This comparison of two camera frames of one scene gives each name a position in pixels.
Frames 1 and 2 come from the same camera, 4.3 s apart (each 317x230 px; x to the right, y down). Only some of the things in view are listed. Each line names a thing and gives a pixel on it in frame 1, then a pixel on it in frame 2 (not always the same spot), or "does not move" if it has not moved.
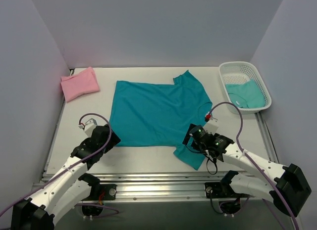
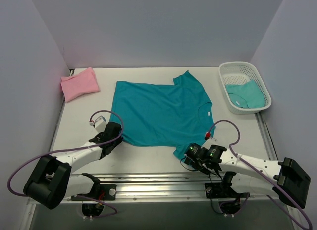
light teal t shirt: x=247 y=95 does not move
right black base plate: x=218 y=190 does not move
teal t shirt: x=159 y=115 does not move
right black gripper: x=187 y=137 to x=188 y=155
